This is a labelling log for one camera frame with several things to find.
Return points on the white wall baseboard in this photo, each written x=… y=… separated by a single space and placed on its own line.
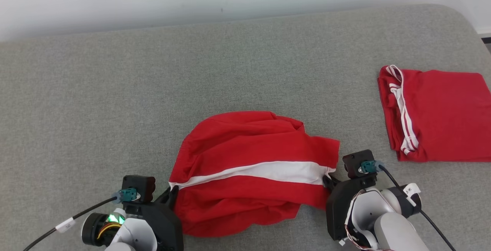
x=485 y=35

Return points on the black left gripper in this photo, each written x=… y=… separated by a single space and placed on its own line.
x=165 y=228

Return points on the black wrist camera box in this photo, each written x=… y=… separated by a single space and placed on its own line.
x=355 y=161
x=144 y=184

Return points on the grey fabric sofa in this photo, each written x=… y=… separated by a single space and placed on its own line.
x=115 y=109

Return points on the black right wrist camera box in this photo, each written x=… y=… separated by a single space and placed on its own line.
x=355 y=161

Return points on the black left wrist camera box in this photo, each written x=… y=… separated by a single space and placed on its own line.
x=144 y=184

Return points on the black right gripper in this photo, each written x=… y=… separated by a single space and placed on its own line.
x=337 y=208

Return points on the red garment with thin white stripes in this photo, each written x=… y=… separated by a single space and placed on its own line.
x=445 y=116

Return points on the red garment with wide white band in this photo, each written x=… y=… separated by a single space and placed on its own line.
x=245 y=143

